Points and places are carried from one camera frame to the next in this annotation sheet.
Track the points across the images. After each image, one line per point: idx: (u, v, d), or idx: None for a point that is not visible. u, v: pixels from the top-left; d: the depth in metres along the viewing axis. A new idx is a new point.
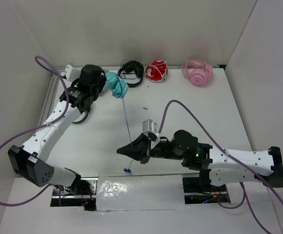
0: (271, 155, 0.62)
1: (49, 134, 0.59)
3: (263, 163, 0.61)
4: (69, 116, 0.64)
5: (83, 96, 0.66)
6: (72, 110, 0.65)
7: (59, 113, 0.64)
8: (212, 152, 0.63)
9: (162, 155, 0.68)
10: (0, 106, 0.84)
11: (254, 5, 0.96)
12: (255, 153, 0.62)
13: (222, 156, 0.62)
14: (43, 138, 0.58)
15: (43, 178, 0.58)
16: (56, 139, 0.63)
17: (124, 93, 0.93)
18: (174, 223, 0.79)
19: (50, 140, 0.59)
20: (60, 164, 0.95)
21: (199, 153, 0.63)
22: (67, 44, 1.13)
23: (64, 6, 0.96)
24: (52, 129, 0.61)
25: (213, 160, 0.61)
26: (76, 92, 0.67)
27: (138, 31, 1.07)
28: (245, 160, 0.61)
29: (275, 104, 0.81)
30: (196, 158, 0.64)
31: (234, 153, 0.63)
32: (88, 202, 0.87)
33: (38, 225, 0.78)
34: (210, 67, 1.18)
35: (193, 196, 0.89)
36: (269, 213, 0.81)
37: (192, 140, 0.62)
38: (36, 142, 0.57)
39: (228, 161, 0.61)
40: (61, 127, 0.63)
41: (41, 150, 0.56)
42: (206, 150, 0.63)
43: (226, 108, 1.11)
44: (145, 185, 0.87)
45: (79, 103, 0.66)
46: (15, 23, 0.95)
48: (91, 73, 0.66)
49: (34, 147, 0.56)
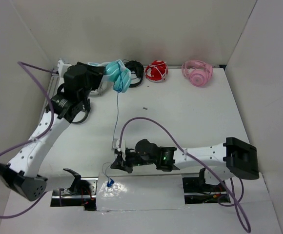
0: (226, 146, 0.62)
1: (34, 150, 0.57)
3: (216, 156, 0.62)
4: (55, 128, 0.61)
5: (70, 106, 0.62)
6: (58, 123, 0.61)
7: (45, 126, 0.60)
8: (176, 154, 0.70)
9: (137, 162, 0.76)
10: (0, 106, 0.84)
11: (254, 5, 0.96)
12: (211, 147, 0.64)
13: (183, 156, 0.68)
14: (29, 156, 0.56)
15: (35, 191, 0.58)
16: (46, 151, 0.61)
17: (125, 87, 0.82)
18: (174, 224, 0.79)
19: (37, 156, 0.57)
20: (60, 164, 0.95)
21: (166, 157, 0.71)
22: (66, 45, 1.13)
23: (63, 6, 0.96)
24: (39, 145, 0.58)
25: (175, 160, 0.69)
26: (63, 101, 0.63)
27: (137, 31, 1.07)
28: (200, 156, 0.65)
29: (274, 104, 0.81)
30: (164, 161, 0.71)
31: (192, 151, 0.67)
32: (88, 202, 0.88)
33: (38, 225, 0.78)
34: (210, 67, 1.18)
35: (193, 196, 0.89)
36: (270, 214, 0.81)
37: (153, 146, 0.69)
38: (22, 160, 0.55)
39: (188, 159, 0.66)
40: (48, 141, 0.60)
41: (28, 169, 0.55)
42: (171, 153, 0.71)
43: (226, 109, 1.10)
44: (145, 185, 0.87)
45: (67, 113, 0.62)
46: (15, 24, 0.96)
48: (75, 78, 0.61)
49: (21, 165, 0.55)
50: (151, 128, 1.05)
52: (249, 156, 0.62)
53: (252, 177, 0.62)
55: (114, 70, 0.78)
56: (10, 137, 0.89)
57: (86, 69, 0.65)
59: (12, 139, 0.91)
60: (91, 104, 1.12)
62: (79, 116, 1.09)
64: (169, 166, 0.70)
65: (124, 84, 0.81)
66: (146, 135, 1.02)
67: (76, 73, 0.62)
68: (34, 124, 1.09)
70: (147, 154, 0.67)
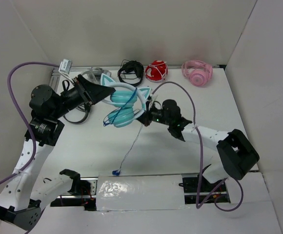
0: (229, 134, 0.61)
1: (21, 184, 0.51)
3: (216, 138, 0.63)
4: (40, 156, 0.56)
5: (50, 130, 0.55)
6: (41, 150, 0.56)
7: (28, 156, 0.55)
8: (188, 125, 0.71)
9: (157, 117, 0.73)
10: (1, 106, 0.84)
11: (254, 5, 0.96)
12: (216, 130, 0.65)
13: (192, 127, 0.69)
14: (16, 188, 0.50)
15: (30, 221, 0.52)
16: (34, 183, 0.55)
17: (118, 125, 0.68)
18: (174, 224, 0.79)
19: (26, 187, 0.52)
20: (60, 164, 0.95)
21: (180, 124, 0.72)
22: (66, 45, 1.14)
23: (63, 6, 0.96)
24: (25, 176, 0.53)
25: (184, 128, 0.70)
26: (43, 125, 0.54)
27: (137, 31, 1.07)
28: (204, 133, 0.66)
29: (274, 104, 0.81)
30: (177, 126, 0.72)
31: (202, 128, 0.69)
32: (88, 202, 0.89)
33: (38, 225, 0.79)
34: (209, 67, 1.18)
35: (193, 196, 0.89)
36: (270, 214, 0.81)
37: (176, 107, 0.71)
38: (10, 195, 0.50)
39: (193, 131, 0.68)
40: (34, 169, 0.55)
41: (18, 203, 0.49)
42: (187, 124, 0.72)
43: (226, 109, 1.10)
44: (145, 185, 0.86)
45: (48, 137, 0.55)
46: (14, 24, 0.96)
48: (43, 104, 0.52)
49: (10, 200, 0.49)
50: (151, 128, 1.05)
52: (246, 157, 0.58)
53: (235, 175, 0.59)
55: (121, 101, 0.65)
56: (10, 137, 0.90)
57: (51, 91, 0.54)
59: (12, 139, 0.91)
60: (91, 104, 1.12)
62: (79, 116, 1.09)
64: (178, 133, 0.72)
65: (120, 120, 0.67)
66: (146, 135, 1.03)
67: (44, 99, 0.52)
68: None
70: (168, 110, 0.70)
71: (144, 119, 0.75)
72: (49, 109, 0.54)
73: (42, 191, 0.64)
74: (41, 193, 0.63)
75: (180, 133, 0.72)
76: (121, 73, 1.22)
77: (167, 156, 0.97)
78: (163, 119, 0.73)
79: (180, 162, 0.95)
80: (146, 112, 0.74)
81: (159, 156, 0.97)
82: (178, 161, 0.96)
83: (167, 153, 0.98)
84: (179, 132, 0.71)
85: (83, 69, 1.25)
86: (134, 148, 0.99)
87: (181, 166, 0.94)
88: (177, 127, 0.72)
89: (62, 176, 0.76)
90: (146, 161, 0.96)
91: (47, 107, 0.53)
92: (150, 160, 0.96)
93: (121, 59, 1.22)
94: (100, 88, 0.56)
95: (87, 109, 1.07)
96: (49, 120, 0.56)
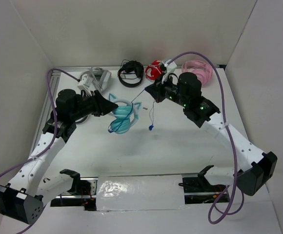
0: (263, 156, 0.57)
1: (34, 168, 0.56)
3: (248, 154, 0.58)
4: (54, 147, 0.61)
5: (65, 127, 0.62)
6: (56, 143, 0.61)
7: (44, 146, 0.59)
8: (215, 116, 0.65)
9: (171, 95, 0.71)
10: (1, 106, 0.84)
11: (254, 5, 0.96)
12: (251, 144, 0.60)
13: (220, 124, 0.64)
14: (30, 173, 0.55)
15: (33, 213, 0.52)
16: (44, 171, 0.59)
17: (119, 131, 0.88)
18: (174, 224, 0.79)
19: (37, 173, 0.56)
20: (60, 164, 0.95)
21: (204, 107, 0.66)
22: (67, 45, 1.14)
23: (63, 6, 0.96)
24: (39, 163, 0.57)
25: (211, 119, 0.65)
26: (59, 122, 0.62)
27: (137, 31, 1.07)
28: (236, 141, 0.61)
29: (274, 104, 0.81)
30: (198, 108, 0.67)
31: (232, 130, 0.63)
32: (88, 202, 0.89)
33: (38, 225, 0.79)
34: (210, 67, 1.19)
35: (193, 196, 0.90)
36: (269, 213, 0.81)
37: (196, 84, 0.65)
38: (23, 178, 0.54)
39: (221, 130, 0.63)
40: (47, 159, 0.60)
41: (29, 186, 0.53)
42: (212, 111, 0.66)
43: (226, 108, 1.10)
44: (145, 185, 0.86)
45: (64, 133, 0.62)
46: (15, 24, 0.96)
48: (66, 102, 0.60)
49: (21, 183, 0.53)
50: (151, 128, 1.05)
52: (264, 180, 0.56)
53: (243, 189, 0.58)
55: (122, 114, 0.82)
56: (10, 137, 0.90)
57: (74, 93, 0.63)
59: (12, 139, 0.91)
60: None
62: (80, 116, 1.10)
64: (197, 115, 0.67)
65: (121, 128, 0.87)
66: (146, 135, 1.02)
67: (68, 97, 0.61)
68: (34, 124, 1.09)
70: (186, 85, 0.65)
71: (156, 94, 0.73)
72: (69, 108, 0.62)
73: (44, 187, 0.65)
74: (42, 188, 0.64)
75: (198, 114, 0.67)
76: (121, 73, 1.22)
77: (167, 156, 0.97)
78: (177, 97, 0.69)
79: (180, 162, 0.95)
80: (158, 86, 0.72)
81: (159, 156, 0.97)
82: (178, 161, 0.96)
83: (167, 152, 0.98)
84: (197, 115, 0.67)
85: (83, 69, 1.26)
86: (134, 148, 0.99)
87: (181, 166, 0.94)
88: (199, 110, 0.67)
89: (63, 175, 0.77)
90: (145, 161, 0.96)
91: (69, 105, 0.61)
92: (150, 160, 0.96)
93: (121, 59, 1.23)
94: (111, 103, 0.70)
95: None
96: (65, 119, 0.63)
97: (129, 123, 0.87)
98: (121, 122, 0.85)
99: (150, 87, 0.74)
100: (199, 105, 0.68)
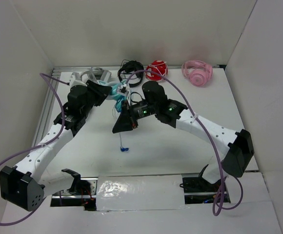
0: (237, 136, 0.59)
1: (42, 155, 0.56)
3: (223, 137, 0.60)
4: (63, 137, 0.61)
5: (75, 122, 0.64)
6: (66, 133, 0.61)
7: (53, 135, 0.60)
8: (184, 113, 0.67)
9: (144, 109, 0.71)
10: (1, 106, 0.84)
11: (254, 5, 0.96)
12: (222, 128, 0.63)
13: (191, 118, 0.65)
14: (37, 159, 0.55)
15: (33, 200, 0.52)
16: (50, 160, 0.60)
17: None
18: (174, 224, 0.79)
19: (44, 160, 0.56)
20: (59, 164, 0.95)
21: (172, 108, 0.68)
22: (66, 45, 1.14)
23: (63, 6, 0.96)
24: (47, 150, 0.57)
25: (181, 117, 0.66)
26: (70, 116, 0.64)
27: (137, 31, 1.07)
28: (208, 128, 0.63)
29: (274, 104, 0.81)
30: (168, 111, 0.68)
31: (203, 120, 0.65)
32: (88, 202, 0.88)
33: (38, 224, 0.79)
34: (210, 67, 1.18)
35: (193, 196, 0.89)
36: (269, 214, 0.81)
37: (158, 87, 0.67)
38: (30, 163, 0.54)
39: (193, 123, 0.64)
40: (55, 148, 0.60)
41: (35, 171, 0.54)
42: (180, 109, 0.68)
43: (226, 109, 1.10)
44: (145, 185, 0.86)
45: (73, 127, 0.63)
46: (15, 24, 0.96)
48: (78, 98, 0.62)
49: (28, 167, 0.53)
50: (151, 127, 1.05)
52: (246, 157, 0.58)
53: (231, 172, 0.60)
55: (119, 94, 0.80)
56: (10, 137, 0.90)
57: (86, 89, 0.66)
59: (12, 139, 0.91)
60: None
62: None
64: (169, 117, 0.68)
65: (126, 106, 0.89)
66: (146, 135, 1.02)
67: (79, 93, 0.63)
68: (34, 124, 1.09)
70: (150, 92, 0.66)
71: (131, 118, 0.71)
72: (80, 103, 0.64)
73: (46, 179, 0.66)
74: (45, 181, 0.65)
75: (170, 116, 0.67)
76: (121, 73, 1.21)
77: (166, 156, 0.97)
78: (150, 109, 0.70)
79: (180, 162, 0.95)
80: (129, 109, 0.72)
81: (159, 156, 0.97)
82: (178, 161, 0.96)
83: (167, 152, 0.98)
84: (170, 117, 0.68)
85: (83, 69, 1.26)
86: (134, 148, 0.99)
87: (181, 166, 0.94)
88: (169, 111, 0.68)
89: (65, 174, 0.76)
90: (146, 161, 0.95)
91: (80, 101, 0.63)
92: (151, 160, 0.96)
93: (121, 59, 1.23)
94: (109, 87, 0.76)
95: None
96: (75, 113, 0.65)
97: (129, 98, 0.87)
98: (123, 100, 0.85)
99: (120, 117, 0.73)
100: (168, 107, 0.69)
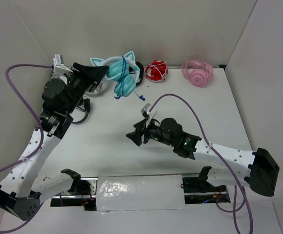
0: (255, 155, 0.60)
1: (25, 171, 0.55)
3: (242, 161, 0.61)
4: (46, 146, 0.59)
5: (59, 123, 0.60)
6: (48, 141, 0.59)
7: (35, 145, 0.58)
8: (198, 144, 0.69)
9: (155, 136, 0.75)
10: (0, 107, 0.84)
11: (254, 5, 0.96)
12: (239, 151, 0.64)
13: (206, 148, 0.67)
14: (20, 175, 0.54)
15: (29, 211, 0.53)
16: (36, 171, 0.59)
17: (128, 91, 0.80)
18: (173, 223, 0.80)
19: (29, 175, 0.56)
20: (59, 164, 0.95)
21: (187, 142, 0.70)
22: (66, 45, 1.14)
23: (63, 7, 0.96)
24: (30, 164, 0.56)
25: (196, 149, 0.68)
26: (52, 117, 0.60)
27: (137, 32, 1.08)
28: (225, 155, 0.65)
29: (274, 104, 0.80)
30: (183, 146, 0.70)
31: (218, 147, 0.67)
32: (88, 202, 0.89)
33: (38, 224, 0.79)
34: (209, 67, 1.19)
35: (193, 196, 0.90)
36: (269, 213, 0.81)
37: (177, 127, 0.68)
38: (13, 180, 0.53)
39: (210, 152, 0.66)
40: (39, 159, 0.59)
41: (19, 189, 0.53)
42: (194, 141, 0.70)
43: (226, 108, 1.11)
44: (145, 185, 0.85)
45: (57, 129, 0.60)
46: (15, 24, 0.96)
48: (54, 99, 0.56)
49: (12, 185, 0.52)
50: None
52: (272, 175, 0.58)
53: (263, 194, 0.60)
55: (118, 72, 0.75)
56: (10, 137, 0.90)
57: (64, 85, 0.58)
59: (12, 139, 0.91)
60: (91, 104, 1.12)
62: (79, 116, 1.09)
64: (186, 151, 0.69)
65: (127, 88, 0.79)
66: None
67: (55, 93, 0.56)
68: (34, 124, 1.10)
70: (170, 132, 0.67)
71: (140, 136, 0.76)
72: (59, 102, 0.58)
73: (43, 185, 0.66)
74: (41, 186, 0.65)
75: (188, 150, 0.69)
76: None
77: (167, 156, 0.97)
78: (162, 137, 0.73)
79: (180, 162, 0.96)
80: (144, 130, 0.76)
81: (160, 156, 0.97)
82: (178, 161, 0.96)
83: (167, 152, 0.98)
84: (187, 151, 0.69)
85: None
86: (134, 148, 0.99)
87: (181, 166, 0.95)
88: (184, 146, 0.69)
89: (64, 176, 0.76)
90: (146, 161, 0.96)
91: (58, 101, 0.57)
92: (151, 160, 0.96)
93: None
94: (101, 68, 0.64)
95: (87, 109, 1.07)
96: (58, 113, 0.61)
97: (130, 79, 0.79)
98: (122, 80, 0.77)
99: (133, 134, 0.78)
100: (183, 141, 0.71)
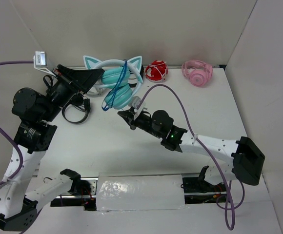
0: (238, 144, 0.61)
1: (10, 191, 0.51)
3: (226, 149, 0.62)
4: (28, 163, 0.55)
5: (40, 135, 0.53)
6: (30, 157, 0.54)
7: (16, 163, 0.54)
8: (185, 136, 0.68)
9: (144, 127, 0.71)
10: (0, 106, 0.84)
11: (254, 5, 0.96)
12: (223, 140, 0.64)
13: (191, 140, 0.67)
14: (6, 196, 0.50)
15: (26, 221, 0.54)
16: (25, 186, 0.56)
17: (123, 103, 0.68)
18: (173, 223, 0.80)
19: (15, 194, 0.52)
20: (59, 164, 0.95)
21: (173, 134, 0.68)
22: (66, 45, 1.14)
23: (63, 6, 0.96)
24: (14, 184, 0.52)
25: (182, 141, 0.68)
26: (30, 129, 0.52)
27: (137, 31, 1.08)
28: (209, 145, 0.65)
29: (274, 104, 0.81)
30: (170, 138, 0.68)
31: (203, 138, 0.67)
32: (88, 202, 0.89)
33: (37, 224, 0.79)
34: (209, 67, 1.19)
35: (193, 196, 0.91)
36: (269, 213, 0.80)
37: (169, 119, 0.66)
38: (0, 202, 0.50)
39: (195, 144, 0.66)
40: (23, 176, 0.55)
41: (9, 210, 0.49)
42: (181, 133, 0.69)
43: (226, 108, 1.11)
44: (145, 185, 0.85)
45: (37, 142, 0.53)
46: (14, 25, 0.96)
48: (25, 113, 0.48)
49: (0, 207, 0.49)
50: None
52: (256, 162, 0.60)
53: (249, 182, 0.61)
55: (113, 81, 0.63)
56: None
57: (35, 96, 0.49)
59: None
60: (91, 104, 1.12)
62: (79, 116, 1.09)
64: (173, 145, 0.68)
65: (122, 100, 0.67)
66: (146, 135, 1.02)
67: (25, 107, 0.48)
68: None
70: (162, 125, 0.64)
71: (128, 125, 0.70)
72: (34, 114, 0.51)
73: (40, 191, 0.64)
74: (38, 193, 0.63)
75: (175, 144, 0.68)
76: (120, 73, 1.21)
77: (167, 156, 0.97)
78: (150, 128, 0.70)
79: (180, 162, 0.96)
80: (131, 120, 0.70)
81: (160, 156, 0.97)
82: (178, 161, 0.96)
83: (167, 152, 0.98)
84: (174, 145, 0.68)
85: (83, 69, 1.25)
86: (134, 148, 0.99)
87: (181, 166, 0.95)
88: (171, 138, 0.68)
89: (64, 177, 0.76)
90: (145, 161, 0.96)
91: (29, 114, 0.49)
92: (151, 160, 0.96)
93: (121, 59, 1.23)
94: (89, 72, 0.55)
95: (87, 109, 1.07)
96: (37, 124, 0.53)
97: (127, 90, 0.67)
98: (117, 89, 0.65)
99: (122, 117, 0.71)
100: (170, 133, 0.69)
